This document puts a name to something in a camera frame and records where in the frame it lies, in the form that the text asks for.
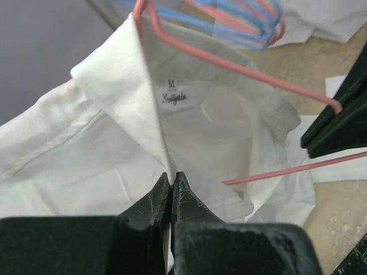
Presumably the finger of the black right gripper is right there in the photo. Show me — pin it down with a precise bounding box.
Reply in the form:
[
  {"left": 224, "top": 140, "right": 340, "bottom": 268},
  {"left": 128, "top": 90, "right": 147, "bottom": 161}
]
[
  {"left": 300, "top": 42, "right": 367, "bottom": 150},
  {"left": 306, "top": 135, "right": 366, "bottom": 159}
]

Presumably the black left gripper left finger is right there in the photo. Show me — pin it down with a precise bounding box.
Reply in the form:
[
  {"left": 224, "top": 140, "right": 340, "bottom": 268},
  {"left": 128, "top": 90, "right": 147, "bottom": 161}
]
[{"left": 1, "top": 174, "right": 171, "bottom": 274}]

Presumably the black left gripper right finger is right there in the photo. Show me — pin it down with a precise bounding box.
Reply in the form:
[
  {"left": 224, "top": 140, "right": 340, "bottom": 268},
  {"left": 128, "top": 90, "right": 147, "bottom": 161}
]
[{"left": 171, "top": 172, "right": 321, "bottom": 274}]

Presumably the white button shirt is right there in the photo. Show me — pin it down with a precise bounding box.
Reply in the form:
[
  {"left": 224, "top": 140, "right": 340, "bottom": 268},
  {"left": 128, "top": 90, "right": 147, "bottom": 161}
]
[{"left": 1, "top": 17, "right": 366, "bottom": 225}]

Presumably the pink wire hanger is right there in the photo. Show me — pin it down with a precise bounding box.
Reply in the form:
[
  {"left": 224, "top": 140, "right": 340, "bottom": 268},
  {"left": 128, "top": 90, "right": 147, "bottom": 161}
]
[
  {"left": 133, "top": 0, "right": 367, "bottom": 186},
  {"left": 183, "top": 0, "right": 287, "bottom": 48}
]

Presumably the white shirt on rack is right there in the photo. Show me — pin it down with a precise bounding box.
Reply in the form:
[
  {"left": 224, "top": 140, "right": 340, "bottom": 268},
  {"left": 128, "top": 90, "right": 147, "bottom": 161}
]
[{"left": 274, "top": 0, "right": 366, "bottom": 47}]

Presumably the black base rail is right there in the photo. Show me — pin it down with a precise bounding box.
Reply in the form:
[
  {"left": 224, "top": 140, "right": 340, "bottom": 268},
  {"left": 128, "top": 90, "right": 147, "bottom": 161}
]
[{"left": 332, "top": 235, "right": 367, "bottom": 275}]

